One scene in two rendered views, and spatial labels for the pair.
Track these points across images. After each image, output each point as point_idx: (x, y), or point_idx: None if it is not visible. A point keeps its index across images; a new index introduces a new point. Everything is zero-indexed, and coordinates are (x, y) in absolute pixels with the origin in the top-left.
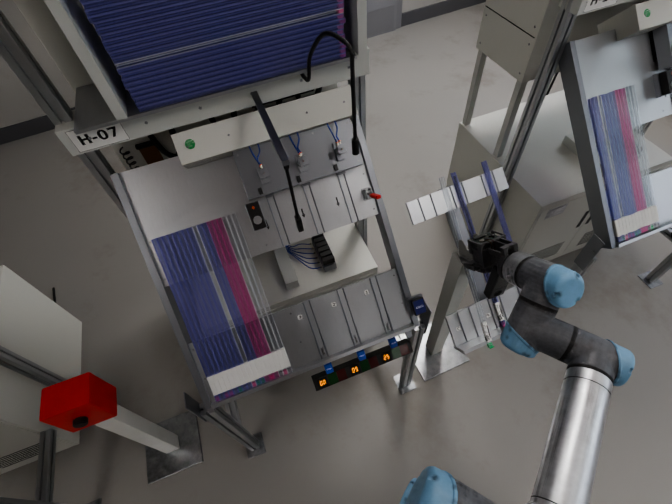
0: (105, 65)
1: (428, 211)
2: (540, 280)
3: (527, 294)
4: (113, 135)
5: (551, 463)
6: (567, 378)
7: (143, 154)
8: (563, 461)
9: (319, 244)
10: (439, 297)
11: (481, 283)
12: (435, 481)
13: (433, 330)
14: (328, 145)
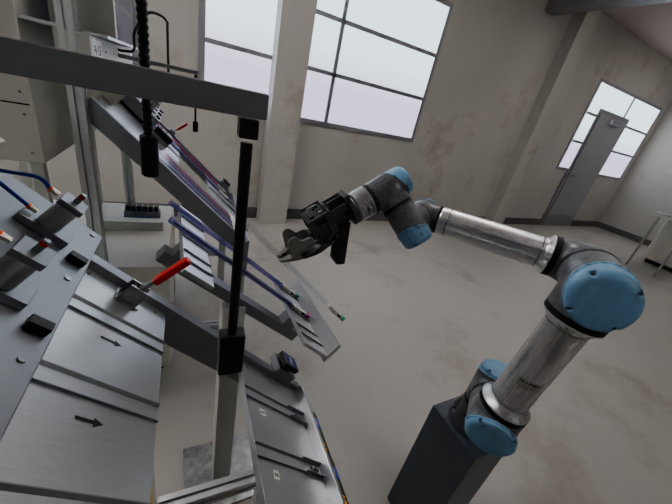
0: None
1: (203, 266)
2: (396, 182)
3: (400, 198)
4: None
5: (517, 238)
6: (447, 222)
7: None
8: (515, 231)
9: None
10: (218, 390)
11: (265, 309)
12: (597, 270)
13: (222, 442)
14: (8, 222)
